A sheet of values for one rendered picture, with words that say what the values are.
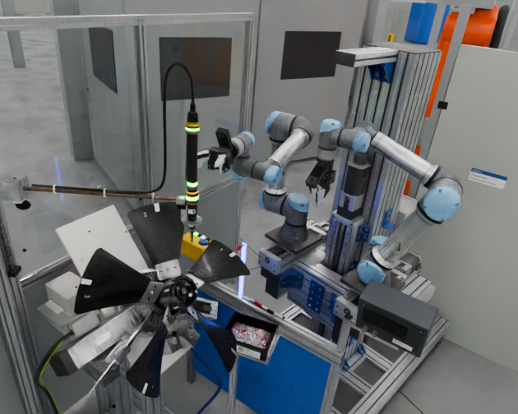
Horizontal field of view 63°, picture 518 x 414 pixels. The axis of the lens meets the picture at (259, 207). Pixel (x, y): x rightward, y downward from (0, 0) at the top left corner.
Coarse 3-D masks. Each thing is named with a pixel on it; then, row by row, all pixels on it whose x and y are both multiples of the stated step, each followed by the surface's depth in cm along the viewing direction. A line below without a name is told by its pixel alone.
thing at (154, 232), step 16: (144, 208) 161; (160, 208) 162; (176, 208) 164; (144, 224) 160; (160, 224) 160; (176, 224) 161; (144, 240) 159; (160, 240) 159; (176, 240) 160; (160, 256) 158; (176, 256) 158
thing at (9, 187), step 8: (0, 176) 143; (8, 176) 143; (16, 176) 144; (24, 176) 144; (0, 184) 139; (8, 184) 139; (16, 184) 140; (24, 184) 144; (0, 192) 141; (8, 192) 141; (16, 192) 141; (24, 192) 144; (8, 200) 142; (16, 200) 142
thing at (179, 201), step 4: (176, 200) 145; (180, 200) 145; (184, 200) 145; (176, 204) 146; (180, 204) 146; (184, 204) 146; (180, 208) 146; (184, 208) 146; (184, 212) 147; (184, 216) 148; (184, 220) 149; (196, 220) 150; (200, 220) 150; (184, 224) 148; (188, 224) 147; (192, 224) 147; (196, 224) 148; (200, 224) 149
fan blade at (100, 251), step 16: (96, 256) 135; (112, 256) 138; (96, 272) 136; (112, 272) 139; (128, 272) 142; (80, 288) 134; (96, 288) 137; (112, 288) 140; (128, 288) 144; (144, 288) 147; (80, 304) 135; (96, 304) 139; (112, 304) 143
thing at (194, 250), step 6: (186, 234) 213; (186, 240) 208; (198, 240) 209; (210, 240) 210; (186, 246) 209; (192, 246) 206; (198, 246) 204; (204, 246) 204; (186, 252) 210; (192, 252) 207; (198, 252) 205; (192, 258) 209; (198, 258) 206
